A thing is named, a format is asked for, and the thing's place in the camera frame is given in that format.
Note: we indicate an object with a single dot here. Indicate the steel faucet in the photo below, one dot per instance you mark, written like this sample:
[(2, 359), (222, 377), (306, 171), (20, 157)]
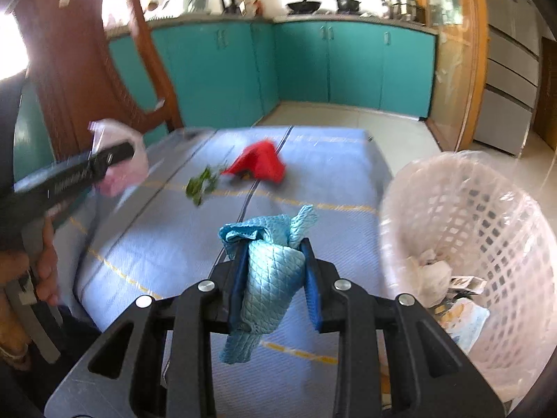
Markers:
[(384, 2)]

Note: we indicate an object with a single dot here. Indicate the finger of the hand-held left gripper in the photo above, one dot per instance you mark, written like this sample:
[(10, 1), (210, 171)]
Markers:
[(114, 156)]

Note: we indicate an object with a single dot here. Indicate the black cooking pot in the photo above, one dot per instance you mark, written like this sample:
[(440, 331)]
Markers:
[(347, 5)]

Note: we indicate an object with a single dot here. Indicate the red cloth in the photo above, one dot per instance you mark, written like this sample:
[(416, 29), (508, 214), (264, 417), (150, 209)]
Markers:
[(261, 161)]

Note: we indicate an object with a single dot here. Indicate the pink plastic mesh basket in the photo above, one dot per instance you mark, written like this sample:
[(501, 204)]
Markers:
[(491, 226)]

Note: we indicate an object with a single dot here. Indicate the pink plastic bag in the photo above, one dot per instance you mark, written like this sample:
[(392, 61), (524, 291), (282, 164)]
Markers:
[(130, 172)]

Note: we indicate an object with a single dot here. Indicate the blue quilted cloth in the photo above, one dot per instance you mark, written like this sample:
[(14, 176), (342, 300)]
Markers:
[(270, 278)]

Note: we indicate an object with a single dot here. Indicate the person's left hand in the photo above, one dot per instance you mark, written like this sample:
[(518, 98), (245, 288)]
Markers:
[(48, 265)]

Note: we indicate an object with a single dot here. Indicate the person's left forearm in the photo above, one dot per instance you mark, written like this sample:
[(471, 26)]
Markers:
[(11, 326)]

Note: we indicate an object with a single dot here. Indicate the teal kitchen cabinets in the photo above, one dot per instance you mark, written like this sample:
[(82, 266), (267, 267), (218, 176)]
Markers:
[(304, 65)]

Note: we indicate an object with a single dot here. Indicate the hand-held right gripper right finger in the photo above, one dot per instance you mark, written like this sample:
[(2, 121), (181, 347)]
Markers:
[(314, 296)]

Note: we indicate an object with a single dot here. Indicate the brown wooden chair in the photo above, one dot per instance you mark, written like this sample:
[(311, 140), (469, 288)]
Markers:
[(74, 74)]

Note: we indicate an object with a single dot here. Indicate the white crumpled tissue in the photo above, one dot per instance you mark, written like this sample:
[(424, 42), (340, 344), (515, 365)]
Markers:
[(428, 276)]

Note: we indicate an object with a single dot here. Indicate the wood framed glass door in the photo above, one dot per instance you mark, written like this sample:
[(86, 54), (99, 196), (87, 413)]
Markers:
[(461, 52)]

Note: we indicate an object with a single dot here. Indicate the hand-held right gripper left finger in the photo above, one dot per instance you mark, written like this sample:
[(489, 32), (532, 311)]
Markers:
[(238, 287)]

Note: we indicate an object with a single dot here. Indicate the white box with blue print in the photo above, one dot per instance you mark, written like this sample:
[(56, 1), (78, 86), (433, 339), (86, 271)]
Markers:
[(468, 324)]

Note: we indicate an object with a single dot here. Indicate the silver refrigerator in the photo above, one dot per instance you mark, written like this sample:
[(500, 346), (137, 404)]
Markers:
[(509, 52)]

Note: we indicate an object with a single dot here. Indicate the clear plastic bag liner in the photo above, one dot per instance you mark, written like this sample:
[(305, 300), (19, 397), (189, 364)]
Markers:
[(435, 162)]

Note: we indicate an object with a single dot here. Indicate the green leafy sprig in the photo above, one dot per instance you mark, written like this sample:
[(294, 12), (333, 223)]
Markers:
[(200, 185)]

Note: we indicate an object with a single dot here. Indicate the blue woven mat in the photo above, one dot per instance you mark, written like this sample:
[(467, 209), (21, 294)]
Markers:
[(304, 170)]

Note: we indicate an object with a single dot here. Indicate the black wok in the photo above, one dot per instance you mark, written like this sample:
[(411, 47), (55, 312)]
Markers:
[(303, 6)]

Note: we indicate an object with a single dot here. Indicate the brown wooden door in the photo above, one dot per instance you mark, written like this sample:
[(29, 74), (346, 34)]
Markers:
[(547, 96)]

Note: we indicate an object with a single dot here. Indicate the black and white wrapper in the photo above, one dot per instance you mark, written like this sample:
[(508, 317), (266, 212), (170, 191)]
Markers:
[(468, 286)]

